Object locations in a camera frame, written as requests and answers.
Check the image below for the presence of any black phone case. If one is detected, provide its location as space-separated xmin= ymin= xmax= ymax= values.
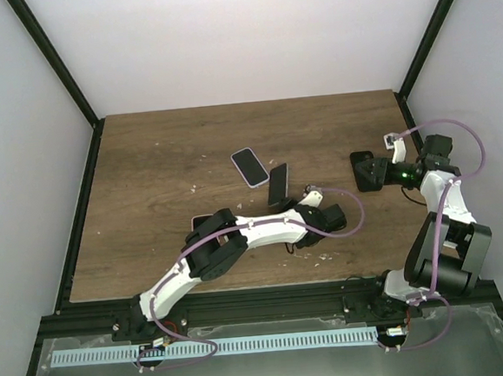
xmin=349 ymin=150 xmax=383 ymax=193

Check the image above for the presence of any black smartphone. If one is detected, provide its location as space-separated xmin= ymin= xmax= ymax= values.
xmin=268 ymin=162 xmax=288 ymax=207

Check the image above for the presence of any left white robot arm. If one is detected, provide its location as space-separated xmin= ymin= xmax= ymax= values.
xmin=130 ymin=192 xmax=347 ymax=339

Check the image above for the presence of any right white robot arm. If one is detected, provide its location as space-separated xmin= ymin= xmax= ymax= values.
xmin=350 ymin=135 xmax=493 ymax=320

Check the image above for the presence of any phone in lilac case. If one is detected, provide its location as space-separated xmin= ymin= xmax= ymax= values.
xmin=231 ymin=148 xmax=269 ymax=188

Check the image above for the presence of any phone in pink case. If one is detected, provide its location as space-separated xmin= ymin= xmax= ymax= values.
xmin=191 ymin=214 xmax=212 ymax=231

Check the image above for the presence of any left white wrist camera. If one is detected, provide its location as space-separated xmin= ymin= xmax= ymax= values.
xmin=299 ymin=184 xmax=324 ymax=208

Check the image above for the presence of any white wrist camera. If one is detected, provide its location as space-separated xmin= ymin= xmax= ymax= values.
xmin=383 ymin=132 xmax=407 ymax=164
xmin=299 ymin=184 xmax=324 ymax=208

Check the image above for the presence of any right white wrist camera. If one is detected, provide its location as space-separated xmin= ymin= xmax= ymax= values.
xmin=383 ymin=132 xmax=407 ymax=164

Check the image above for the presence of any right black frame post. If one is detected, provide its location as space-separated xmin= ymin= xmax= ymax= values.
xmin=397 ymin=0 xmax=455 ymax=100

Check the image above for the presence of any black frame post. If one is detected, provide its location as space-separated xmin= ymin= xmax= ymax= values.
xmin=397 ymin=0 xmax=455 ymax=100
xmin=6 ymin=0 xmax=100 ymax=129

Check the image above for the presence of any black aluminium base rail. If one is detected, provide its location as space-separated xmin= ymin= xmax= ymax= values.
xmin=37 ymin=267 xmax=498 ymax=349

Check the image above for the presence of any light blue slotted cable duct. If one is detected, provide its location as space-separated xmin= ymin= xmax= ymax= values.
xmin=50 ymin=327 xmax=378 ymax=368

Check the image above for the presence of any left black frame post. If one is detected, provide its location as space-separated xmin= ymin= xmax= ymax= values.
xmin=6 ymin=0 xmax=100 ymax=129

